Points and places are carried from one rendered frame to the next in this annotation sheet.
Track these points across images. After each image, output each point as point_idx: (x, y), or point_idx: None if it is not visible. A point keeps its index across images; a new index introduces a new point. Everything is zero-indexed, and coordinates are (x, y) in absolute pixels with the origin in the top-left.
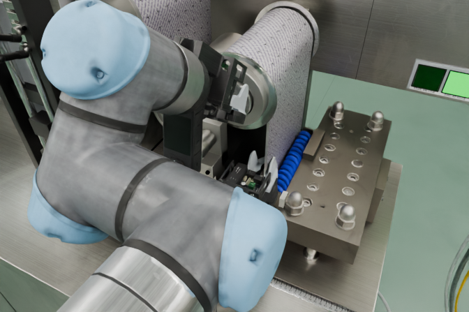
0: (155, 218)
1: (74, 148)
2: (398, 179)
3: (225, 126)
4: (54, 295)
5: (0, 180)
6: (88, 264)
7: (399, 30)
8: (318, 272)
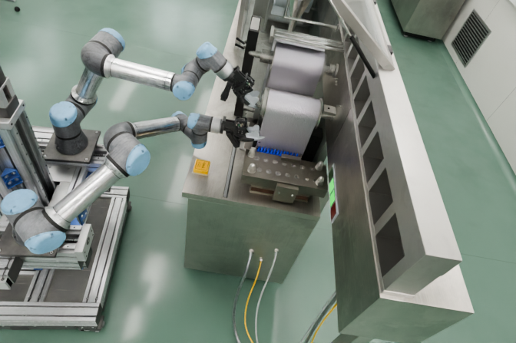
0: (180, 74)
1: (192, 61)
2: (307, 214)
3: (258, 110)
4: None
5: None
6: (216, 117)
7: (338, 146)
8: (239, 182)
